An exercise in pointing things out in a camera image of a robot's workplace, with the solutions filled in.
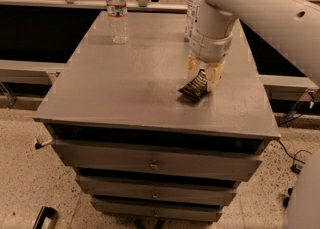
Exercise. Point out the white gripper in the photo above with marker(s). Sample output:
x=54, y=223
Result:
x=209, y=48

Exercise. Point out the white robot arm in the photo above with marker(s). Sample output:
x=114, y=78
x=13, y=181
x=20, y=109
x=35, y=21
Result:
x=292, y=27

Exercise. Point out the water bottle white label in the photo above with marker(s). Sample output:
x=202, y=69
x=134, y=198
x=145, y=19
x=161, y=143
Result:
x=191, y=17

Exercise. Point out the clear water bottle red label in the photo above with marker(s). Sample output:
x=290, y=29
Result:
x=117, y=14

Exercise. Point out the top grey drawer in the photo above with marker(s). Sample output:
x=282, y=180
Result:
x=157, y=160

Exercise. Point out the grey drawer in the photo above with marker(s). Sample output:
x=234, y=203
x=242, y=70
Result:
x=157, y=160
x=113, y=187
x=155, y=209

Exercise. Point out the grey drawer cabinet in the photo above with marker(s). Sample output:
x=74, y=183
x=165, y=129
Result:
x=129, y=94

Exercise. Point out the bottom grey drawer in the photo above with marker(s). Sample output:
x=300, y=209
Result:
x=155, y=209

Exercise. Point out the black cylindrical leg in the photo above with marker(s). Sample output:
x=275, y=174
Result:
x=287, y=198

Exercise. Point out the middle grey drawer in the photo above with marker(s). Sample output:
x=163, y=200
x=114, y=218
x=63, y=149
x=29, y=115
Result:
x=113, y=187

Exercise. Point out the black power adapter with cable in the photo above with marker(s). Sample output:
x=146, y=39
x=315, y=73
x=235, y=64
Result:
x=297, y=164

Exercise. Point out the black bracket on floor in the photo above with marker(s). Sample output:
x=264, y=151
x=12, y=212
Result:
x=45, y=212

